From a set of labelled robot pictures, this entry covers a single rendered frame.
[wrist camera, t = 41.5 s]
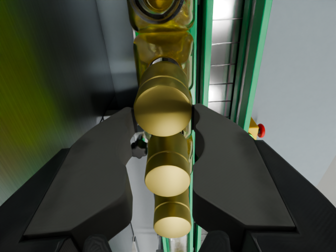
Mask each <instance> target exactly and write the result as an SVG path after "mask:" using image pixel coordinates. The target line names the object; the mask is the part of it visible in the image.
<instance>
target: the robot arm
mask: <svg viewBox="0 0 336 252"><path fill-rule="evenodd" d="M191 111H192V112H191V130H194V132H195V154H196V155H197V156H198V157H199V159H198V160H197V161H196V162H195V163H194V165H193V179H192V218H193V220H194V222H195V223H196V224H197V225H198V226H200V227H201V228H202V229H204V230H205V231H207V232H208V234H207V235H206V237H205V239H204V241H203V243H202V245H201V247H200V249H199V251H198V252H336V207H335V206H334V205H333V204H332V203H331V202H330V201H329V200H328V199H327V198H326V197H325V196H324V195H323V194H322V193H321V192H320V191H319V190H318V189H317V188H316V187H315V186H314V185H313V184H312V183H310V182H309V181H308V180H307V179H306V178H305V177H304V176H303V175H302V174H300V173H299V172H298V171H297V170H296V169H295V168H294V167H293V166H291V165H290V164H289V163H288V162H287V161H286V160H285V159H284V158H283V157H281V156H280V155H279V154H278V153H277V152H276V151H275V150H274V149H273V148H271V147H270V146H269V145H268V144H267V143H266V142H265V141H264V140H255V139H254V138H253V137H252V136H251V135H250V134H249V133H247V132H246V131H245V130H244V129H243V128H241V127H240V126H239V125H237V124H236V123H235V122H233V121H231V120H230V119H228V118H226V117H225V116H223V115H221V114H219V113H217V112H216V111H214V110H212V109H210V108H208V107H207V106H205V105H203V104H201V103H197V104H192V107H191ZM137 132H138V123H137V121H136V119H135V114H134V108H133V107H125V108H123V109H121V110H120V111H118V112H116V113H115V114H113V115H112V116H110V117H108V118H107V119H105V120H104V121H102V122H100V123H99V124H97V125H96V126H94V127H93V128H91V129H90V130H89V131H87V132H86V133H85V134H84V135H82V136H81V137H80V138H79V139H78V140H77V141H76V142H75V143H74V144H73V145H72V146H71V147H70V148H62V149H61V150H60V151H59V152H58V153H57V154H55V155H54V156H53V157H52V158H51V159H50V160H49V161H48V162H47V163H46V164H45V165H44V166H43V167H41V168H40V169H39V170H38V171H37V172H36V173H35V174H34V175H33V176H32V177H31V178H30V179H29V180H27V181H26V182H25V183H24V184H23V185H22V186H21V187H20V188H19V189H18V190H17V191H16V192H15V193H13V194H12V195H11V196H10V197H9V198H8V199H7V200H6V201H5V202H4V203H3V204H2V205H1V206H0V252H112V250H111V248H110V245H109V243H110V240H111V239H112V238H113V237H114V236H116V235H117V234H118V233H120V232H121V231H122V230H123V229H125V228H126V227H127V226H128V225H129V224H130V222H131V220H132V217H133V194H132V190H131V185H130V181H129V176H128V172H127V168H126V165H127V163H128V161H129V160H130V159H131V157H132V156H133V152H132V147H131V142H130V140H131V138H132V137H133V135H134V134H135V133H137Z"/></svg>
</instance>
